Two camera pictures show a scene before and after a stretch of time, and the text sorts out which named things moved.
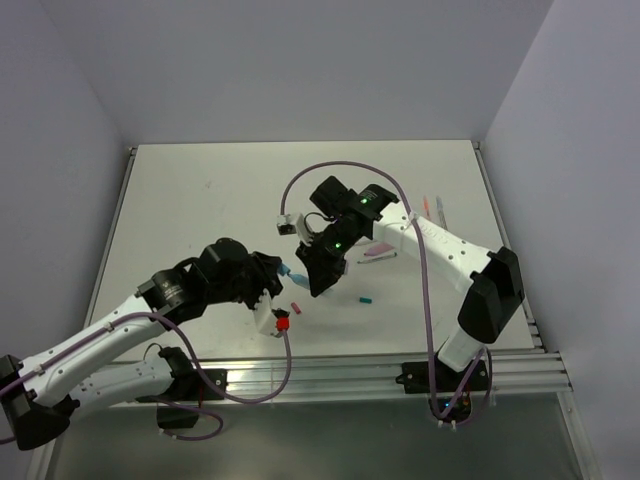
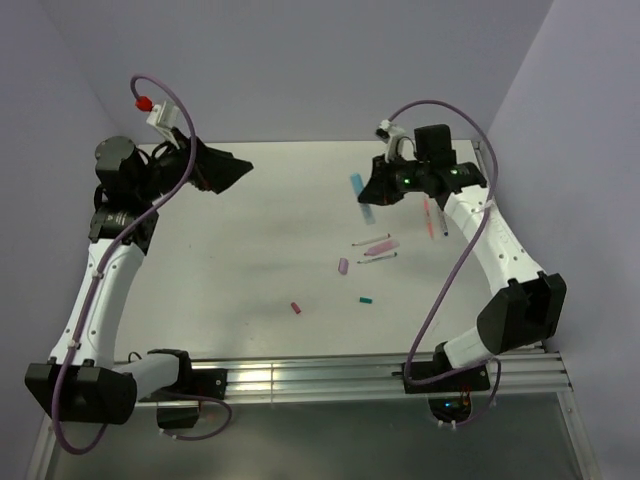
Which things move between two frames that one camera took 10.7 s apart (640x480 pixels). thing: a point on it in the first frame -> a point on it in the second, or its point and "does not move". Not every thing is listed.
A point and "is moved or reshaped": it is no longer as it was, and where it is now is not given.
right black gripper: x=323 y=273 -> x=377 y=189
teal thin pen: x=394 y=254 does not move
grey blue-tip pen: x=439 y=204 does not move
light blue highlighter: x=299 y=280 is moved or reshaped
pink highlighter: x=379 y=248 does not move
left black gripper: x=265 y=268 -> x=214 y=170
